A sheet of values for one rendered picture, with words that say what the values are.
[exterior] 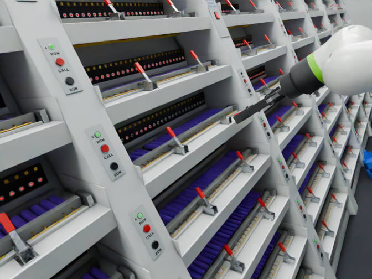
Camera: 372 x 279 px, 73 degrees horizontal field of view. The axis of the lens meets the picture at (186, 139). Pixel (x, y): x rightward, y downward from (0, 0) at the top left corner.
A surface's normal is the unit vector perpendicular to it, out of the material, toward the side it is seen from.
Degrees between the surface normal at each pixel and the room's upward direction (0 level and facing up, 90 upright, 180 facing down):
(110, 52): 90
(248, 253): 20
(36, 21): 90
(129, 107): 110
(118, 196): 90
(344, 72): 86
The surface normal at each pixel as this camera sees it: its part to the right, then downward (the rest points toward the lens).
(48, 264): 0.78, 0.07
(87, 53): 0.67, -0.24
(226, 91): -0.60, 0.37
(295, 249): -0.18, -0.92
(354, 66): -0.47, 0.14
